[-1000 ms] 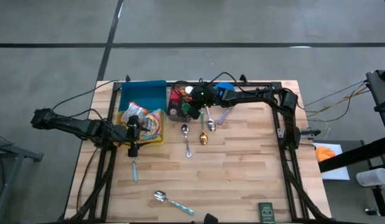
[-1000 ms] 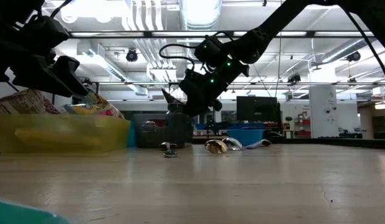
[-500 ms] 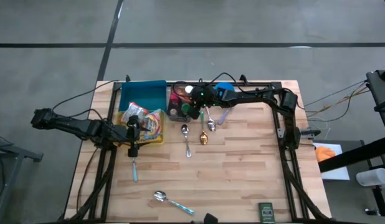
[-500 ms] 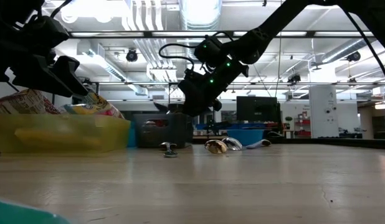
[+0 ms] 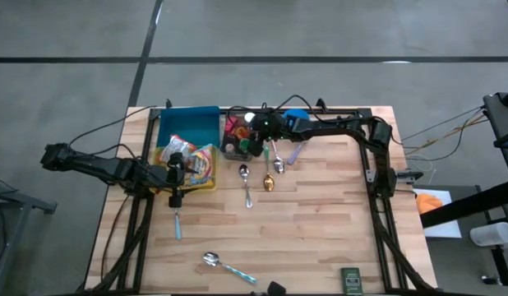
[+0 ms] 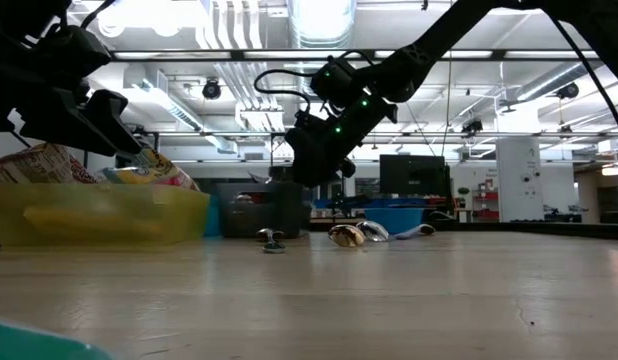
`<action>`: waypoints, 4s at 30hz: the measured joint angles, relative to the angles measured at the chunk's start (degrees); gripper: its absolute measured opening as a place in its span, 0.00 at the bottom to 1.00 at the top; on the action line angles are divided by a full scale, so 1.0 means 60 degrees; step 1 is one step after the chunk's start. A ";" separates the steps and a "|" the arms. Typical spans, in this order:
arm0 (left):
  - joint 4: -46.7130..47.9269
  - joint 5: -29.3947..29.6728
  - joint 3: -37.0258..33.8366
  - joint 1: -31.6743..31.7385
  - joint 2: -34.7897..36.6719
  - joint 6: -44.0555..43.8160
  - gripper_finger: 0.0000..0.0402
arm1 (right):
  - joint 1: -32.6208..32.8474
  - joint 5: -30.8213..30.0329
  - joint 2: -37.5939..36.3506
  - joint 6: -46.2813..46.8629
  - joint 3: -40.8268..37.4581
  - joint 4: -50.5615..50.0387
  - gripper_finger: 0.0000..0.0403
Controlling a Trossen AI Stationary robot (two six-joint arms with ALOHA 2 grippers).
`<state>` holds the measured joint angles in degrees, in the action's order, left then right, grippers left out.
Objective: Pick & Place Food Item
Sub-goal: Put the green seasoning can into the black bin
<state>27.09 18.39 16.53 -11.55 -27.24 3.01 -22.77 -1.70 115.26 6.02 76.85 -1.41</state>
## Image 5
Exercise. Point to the small clear spice jar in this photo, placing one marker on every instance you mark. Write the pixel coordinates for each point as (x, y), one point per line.
(229, 147)

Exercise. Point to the black diagonal beam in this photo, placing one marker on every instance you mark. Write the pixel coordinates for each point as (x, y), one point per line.
(463, 209)

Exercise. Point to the black aluminium table frame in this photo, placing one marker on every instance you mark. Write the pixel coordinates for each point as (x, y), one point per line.
(363, 234)

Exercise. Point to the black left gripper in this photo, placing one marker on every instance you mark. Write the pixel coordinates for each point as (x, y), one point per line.
(172, 177)

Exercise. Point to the orange object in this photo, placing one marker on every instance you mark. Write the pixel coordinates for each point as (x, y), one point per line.
(428, 202)

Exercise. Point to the small black floor object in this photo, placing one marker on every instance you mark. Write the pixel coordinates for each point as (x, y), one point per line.
(491, 280)

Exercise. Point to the orange-red seasoning packet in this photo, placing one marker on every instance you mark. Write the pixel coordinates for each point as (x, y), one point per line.
(241, 132)

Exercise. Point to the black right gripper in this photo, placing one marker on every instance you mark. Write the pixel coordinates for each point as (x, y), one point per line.
(268, 125)

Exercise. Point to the yellow blue-edged ramen packet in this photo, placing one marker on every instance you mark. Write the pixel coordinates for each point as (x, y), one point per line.
(202, 168)

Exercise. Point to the grey metal stand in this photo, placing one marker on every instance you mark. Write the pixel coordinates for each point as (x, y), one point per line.
(15, 199)

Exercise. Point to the all-silver spoon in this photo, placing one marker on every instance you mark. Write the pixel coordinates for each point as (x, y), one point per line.
(243, 170)

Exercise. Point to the blue plastic bin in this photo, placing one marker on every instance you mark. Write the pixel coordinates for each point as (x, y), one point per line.
(188, 123)

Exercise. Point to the white paper sheet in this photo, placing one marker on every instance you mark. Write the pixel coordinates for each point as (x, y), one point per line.
(443, 228)

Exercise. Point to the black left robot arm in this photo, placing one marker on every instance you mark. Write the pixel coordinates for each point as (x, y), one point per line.
(93, 166)

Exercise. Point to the blue bowl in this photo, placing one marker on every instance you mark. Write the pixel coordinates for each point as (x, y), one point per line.
(298, 112)

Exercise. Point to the white-lidded seasoning jar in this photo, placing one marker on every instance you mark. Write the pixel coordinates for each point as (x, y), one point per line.
(249, 117)

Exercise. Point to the red and white ramen packet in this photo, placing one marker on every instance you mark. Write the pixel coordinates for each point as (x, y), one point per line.
(176, 146)

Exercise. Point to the yellow plastic bin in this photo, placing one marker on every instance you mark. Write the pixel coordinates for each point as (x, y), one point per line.
(204, 188)

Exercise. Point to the dark green tin box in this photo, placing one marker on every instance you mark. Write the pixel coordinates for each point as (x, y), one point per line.
(352, 281)

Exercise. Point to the grey plastic bin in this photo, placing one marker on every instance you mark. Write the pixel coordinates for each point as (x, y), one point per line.
(237, 158)

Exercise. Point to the black equipment cart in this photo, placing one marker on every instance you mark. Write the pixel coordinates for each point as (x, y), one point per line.
(500, 119)

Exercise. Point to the small black block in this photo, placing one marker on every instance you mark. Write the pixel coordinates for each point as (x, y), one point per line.
(275, 289)

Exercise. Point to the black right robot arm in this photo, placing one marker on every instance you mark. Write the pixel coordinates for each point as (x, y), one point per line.
(340, 127)

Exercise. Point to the black frame clamp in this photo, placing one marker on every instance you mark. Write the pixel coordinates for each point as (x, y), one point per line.
(320, 104)
(168, 103)

